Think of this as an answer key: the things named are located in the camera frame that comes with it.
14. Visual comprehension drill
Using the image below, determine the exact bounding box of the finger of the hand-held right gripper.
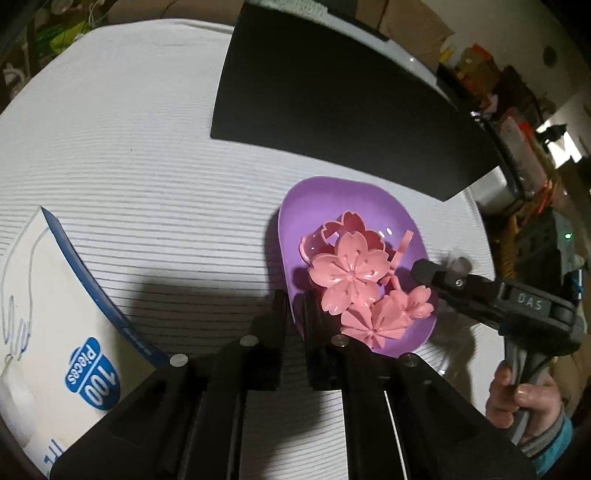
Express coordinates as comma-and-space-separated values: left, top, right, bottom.
411, 258, 504, 324

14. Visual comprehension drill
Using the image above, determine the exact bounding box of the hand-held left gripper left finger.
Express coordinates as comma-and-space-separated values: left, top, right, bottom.
51, 288, 289, 480

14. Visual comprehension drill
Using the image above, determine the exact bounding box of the pink flower-shaped dish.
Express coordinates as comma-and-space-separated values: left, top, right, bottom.
397, 285, 435, 320
307, 231, 392, 315
388, 229, 414, 287
341, 291, 411, 350

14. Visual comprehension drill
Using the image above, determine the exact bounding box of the green bag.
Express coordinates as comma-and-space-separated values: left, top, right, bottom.
48, 23, 88, 51

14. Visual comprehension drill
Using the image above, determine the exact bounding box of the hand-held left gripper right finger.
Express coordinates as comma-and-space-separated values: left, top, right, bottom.
302, 295, 527, 480

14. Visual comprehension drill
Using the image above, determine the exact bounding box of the black mat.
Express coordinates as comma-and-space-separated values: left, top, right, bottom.
210, 2, 502, 202

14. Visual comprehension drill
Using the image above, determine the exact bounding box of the white appliance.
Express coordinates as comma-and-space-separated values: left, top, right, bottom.
471, 166, 518, 213

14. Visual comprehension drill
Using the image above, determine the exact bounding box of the white blue glove box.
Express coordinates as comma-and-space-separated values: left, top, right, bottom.
0, 205, 169, 480

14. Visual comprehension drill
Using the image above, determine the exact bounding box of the purple plastic plate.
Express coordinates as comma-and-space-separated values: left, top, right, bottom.
277, 176, 437, 358

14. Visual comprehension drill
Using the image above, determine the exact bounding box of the person's right forearm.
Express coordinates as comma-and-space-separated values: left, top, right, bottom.
517, 406, 575, 476

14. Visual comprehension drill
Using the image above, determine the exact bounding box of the deep pink flower-shaped cup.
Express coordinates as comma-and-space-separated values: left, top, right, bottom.
299, 210, 386, 266

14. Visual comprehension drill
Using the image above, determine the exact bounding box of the person's right hand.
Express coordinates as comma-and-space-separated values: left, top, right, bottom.
485, 360, 566, 430

